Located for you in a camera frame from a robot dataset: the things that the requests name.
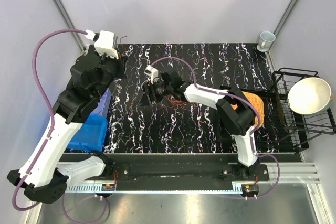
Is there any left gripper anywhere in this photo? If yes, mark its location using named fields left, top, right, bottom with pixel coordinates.
left=93, top=47, right=129, bottom=99

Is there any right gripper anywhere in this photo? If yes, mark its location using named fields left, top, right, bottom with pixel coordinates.
left=138, top=80, right=173, bottom=108

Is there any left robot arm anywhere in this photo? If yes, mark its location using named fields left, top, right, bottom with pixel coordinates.
left=7, top=51, right=128, bottom=204

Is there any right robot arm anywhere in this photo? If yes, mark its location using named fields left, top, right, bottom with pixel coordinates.
left=139, top=66, right=261, bottom=180

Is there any lavender plastic bin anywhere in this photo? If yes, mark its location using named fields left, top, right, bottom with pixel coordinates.
left=96, top=89, right=112, bottom=118

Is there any blue plastic bin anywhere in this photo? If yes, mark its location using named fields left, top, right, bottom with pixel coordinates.
left=67, top=113, right=108, bottom=152

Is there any woven bamboo basket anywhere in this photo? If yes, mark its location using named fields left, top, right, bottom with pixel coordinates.
left=229, top=90, right=265, bottom=130

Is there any white mug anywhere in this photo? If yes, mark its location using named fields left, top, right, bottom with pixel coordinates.
left=257, top=31, right=276, bottom=52

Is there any white bowl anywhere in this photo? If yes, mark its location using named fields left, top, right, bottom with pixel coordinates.
left=287, top=77, right=333, bottom=115

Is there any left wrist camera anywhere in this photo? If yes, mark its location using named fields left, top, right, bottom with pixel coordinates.
left=85, top=29, right=119, bottom=59

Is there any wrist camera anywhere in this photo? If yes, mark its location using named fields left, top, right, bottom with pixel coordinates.
left=144, top=66, right=159, bottom=83
left=85, top=29, right=119, bottom=59

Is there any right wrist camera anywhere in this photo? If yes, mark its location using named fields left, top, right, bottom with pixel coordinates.
left=144, top=66, right=159, bottom=83

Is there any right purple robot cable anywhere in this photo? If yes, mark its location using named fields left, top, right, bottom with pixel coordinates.
left=150, top=56, right=281, bottom=200

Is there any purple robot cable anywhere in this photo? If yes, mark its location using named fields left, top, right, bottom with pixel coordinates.
left=11, top=28, right=112, bottom=222
left=150, top=56, right=281, bottom=200

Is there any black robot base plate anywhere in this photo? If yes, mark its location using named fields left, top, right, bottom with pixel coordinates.
left=83, top=153, right=270, bottom=183

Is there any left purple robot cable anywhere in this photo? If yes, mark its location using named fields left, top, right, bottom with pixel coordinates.
left=11, top=28, right=112, bottom=222

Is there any aluminium frame post left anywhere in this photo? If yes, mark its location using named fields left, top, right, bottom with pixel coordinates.
left=52, top=0, right=86, bottom=52

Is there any aluminium frame post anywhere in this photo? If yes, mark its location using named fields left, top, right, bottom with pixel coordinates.
left=273, top=0, right=300, bottom=37
left=52, top=0, right=86, bottom=52

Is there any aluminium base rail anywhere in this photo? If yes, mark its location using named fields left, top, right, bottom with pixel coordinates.
left=66, top=163, right=319, bottom=195

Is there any black wire dish rack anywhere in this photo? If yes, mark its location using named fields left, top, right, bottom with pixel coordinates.
left=271, top=68, right=335, bottom=146

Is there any aluminium frame post right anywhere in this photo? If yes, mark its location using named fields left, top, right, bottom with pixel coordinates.
left=273, top=0, right=300, bottom=37

